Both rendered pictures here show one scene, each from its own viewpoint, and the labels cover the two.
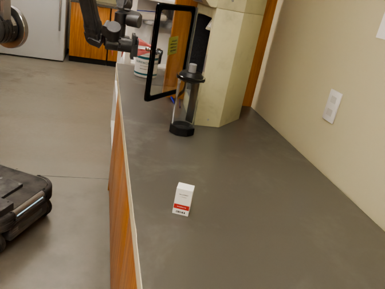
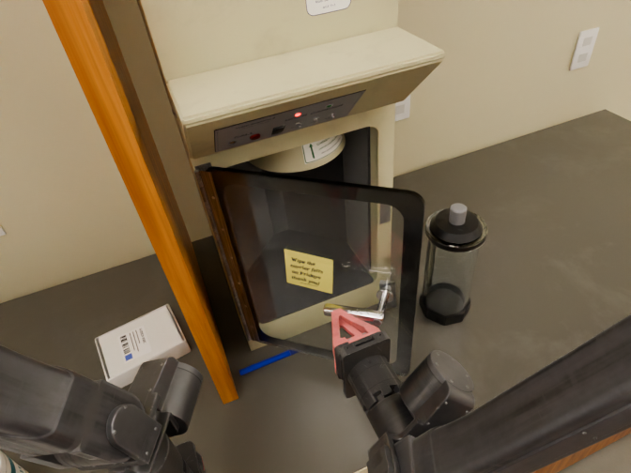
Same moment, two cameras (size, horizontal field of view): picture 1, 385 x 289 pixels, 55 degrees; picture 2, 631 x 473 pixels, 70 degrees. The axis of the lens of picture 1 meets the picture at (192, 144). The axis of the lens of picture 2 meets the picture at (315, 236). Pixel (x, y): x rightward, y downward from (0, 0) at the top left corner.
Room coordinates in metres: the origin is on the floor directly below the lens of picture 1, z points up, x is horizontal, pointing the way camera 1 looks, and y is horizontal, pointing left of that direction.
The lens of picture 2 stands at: (1.63, 0.65, 1.72)
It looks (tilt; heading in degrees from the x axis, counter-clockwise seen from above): 42 degrees down; 269
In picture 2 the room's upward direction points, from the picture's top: 7 degrees counter-clockwise
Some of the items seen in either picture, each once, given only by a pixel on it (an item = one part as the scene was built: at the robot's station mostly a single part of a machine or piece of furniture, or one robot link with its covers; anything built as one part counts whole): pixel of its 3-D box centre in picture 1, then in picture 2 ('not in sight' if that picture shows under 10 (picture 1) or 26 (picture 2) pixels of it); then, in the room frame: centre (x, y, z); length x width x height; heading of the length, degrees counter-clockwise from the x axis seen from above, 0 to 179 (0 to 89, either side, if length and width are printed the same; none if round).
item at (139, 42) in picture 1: (143, 48); (349, 340); (1.59, 0.28, 1.19); 0.09 x 0.07 x 0.07; 106
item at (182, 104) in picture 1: (186, 102); (449, 267); (1.36, 0.05, 1.06); 0.11 x 0.11 x 0.21
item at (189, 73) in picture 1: (191, 72); (456, 221); (1.36, 0.05, 1.18); 0.09 x 0.09 x 0.07
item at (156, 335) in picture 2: not in sight; (143, 344); (2.00, 0.06, 0.96); 0.16 x 0.12 x 0.04; 26
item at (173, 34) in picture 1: (170, 53); (317, 284); (1.62, 0.17, 1.19); 0.30 x 0.01 x 0.40; 155
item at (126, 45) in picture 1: (126, 45); (374, 381); (1.57, 0.35, 1.19); 0.07 x 0.07 x 0.10; 16
